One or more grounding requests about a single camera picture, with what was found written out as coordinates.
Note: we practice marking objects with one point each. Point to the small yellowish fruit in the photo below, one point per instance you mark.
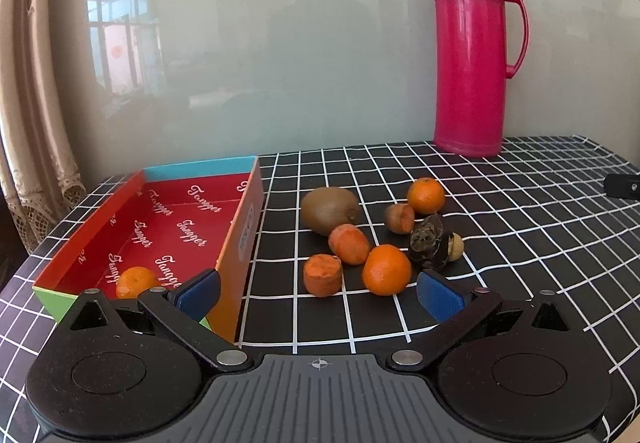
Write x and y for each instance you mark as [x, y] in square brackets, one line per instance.
[456, 247]

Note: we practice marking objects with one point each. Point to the small brown carrot piece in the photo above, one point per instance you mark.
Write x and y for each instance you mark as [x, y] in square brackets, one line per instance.
[399, 218]

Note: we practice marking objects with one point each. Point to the black white checked tablecloth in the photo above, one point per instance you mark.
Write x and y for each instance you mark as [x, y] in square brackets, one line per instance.
[515, 223]

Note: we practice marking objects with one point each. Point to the brown kiwi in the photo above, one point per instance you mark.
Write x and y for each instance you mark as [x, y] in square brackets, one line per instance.
[329, 209]

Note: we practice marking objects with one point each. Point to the orange carrot chunk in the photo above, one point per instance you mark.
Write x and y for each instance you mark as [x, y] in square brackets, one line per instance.
[350, 244]
[322, 275]

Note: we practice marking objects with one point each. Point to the beige curtain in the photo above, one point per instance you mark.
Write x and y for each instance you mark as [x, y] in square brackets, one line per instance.
[30, 98]

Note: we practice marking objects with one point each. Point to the colourful cardboard box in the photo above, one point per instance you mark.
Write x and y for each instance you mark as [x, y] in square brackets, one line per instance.
[165, 233]

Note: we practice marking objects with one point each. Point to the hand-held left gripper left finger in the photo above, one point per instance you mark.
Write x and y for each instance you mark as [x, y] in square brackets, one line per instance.
[200, 295]

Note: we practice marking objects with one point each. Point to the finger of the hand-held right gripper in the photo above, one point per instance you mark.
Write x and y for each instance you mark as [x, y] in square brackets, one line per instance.
[622, 185]

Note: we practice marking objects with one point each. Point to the dark shrivelled fruit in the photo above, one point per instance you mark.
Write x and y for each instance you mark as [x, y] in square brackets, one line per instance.
[430, 243]

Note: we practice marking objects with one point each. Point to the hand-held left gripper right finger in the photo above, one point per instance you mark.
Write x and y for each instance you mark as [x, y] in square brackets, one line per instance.
[440, 300]

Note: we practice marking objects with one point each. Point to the pink thermos jug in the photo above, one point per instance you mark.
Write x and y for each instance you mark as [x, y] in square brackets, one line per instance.
[467, 73]

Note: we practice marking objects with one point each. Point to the mandarin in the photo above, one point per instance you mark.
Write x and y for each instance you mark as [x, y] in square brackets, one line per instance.
[135, 282]
[426, 195]
[386, 270]

